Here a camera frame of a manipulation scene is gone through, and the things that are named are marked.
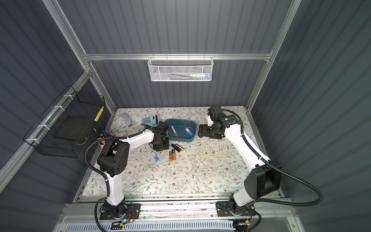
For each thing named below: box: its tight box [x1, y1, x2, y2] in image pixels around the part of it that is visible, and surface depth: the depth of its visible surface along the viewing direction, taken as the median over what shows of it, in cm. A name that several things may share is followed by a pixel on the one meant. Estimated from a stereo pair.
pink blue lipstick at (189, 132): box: [185, 127, 194, 137], surface depth 107 cm
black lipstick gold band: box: [171, 143, 181, 153], surface depth 98 cm
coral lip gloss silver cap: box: [171, 148, 177, 160], surface depth 95 cm
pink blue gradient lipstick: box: [151, 150, 160, 162], surface depth 95 cm
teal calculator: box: [141, 114, 160, 128], surface depth 114 cm
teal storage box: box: [164, 118, 197, 143], surface depth 107 cm
